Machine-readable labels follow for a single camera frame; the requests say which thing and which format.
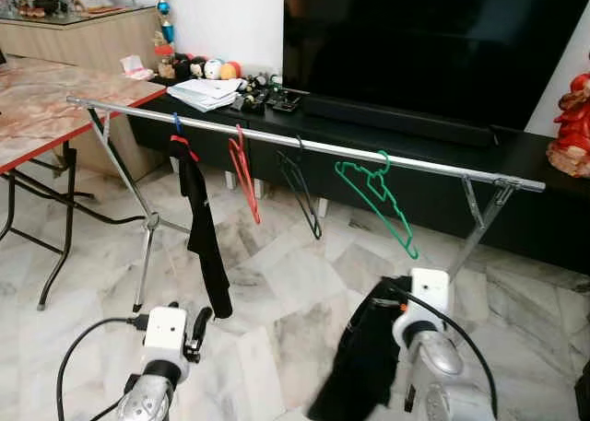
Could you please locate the plain black garment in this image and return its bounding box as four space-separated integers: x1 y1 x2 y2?
307 278 411 421

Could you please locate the red plastic hanger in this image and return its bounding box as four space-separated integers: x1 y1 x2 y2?
228 124 262 226

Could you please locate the red hanger with blue hook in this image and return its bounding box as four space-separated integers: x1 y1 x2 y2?
169 112 200 162

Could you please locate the green plastic hanger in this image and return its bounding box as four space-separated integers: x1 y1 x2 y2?
334 150 420 261

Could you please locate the black shirt white lettering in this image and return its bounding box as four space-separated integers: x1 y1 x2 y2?
169 137 234 319

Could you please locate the stack of white papers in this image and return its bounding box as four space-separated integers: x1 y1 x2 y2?
166 77 245 113

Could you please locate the black tape dispenser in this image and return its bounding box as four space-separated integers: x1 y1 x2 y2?
242 88 273 111

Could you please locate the black television console cabinet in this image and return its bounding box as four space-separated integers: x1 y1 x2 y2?
129 71 590 275

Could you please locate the black round plush toy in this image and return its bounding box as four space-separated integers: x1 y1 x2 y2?
175 53 194 80

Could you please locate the pink tissue pack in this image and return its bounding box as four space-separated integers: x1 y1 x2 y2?
120 54 156 81

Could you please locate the marble pattern folding table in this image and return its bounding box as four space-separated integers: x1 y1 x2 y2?
0 57 167 311

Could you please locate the red laughing Buddha statue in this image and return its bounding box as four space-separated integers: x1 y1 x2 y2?
547 71 590 178

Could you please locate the silver metal clothes rack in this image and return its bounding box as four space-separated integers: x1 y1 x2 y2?
66 96 547 313

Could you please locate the black soundbar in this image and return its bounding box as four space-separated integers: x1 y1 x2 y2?
302 94 499 148

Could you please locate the gold and blue trophy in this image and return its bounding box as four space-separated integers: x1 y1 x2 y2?
152 0 178 76

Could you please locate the light wooden sideboard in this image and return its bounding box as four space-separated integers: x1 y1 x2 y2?
0 5 169 181

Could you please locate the black flat screen television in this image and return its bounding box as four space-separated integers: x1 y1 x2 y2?
283 0 590 134

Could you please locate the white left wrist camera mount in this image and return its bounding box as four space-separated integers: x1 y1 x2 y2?
143 306 193 385

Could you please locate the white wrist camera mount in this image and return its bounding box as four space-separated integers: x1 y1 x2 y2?
143 306 193 385
392 267 453 348

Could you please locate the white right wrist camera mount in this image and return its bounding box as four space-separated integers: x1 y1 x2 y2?
392 267 453 348

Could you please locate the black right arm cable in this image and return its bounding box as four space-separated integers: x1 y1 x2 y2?
387 283 499 417

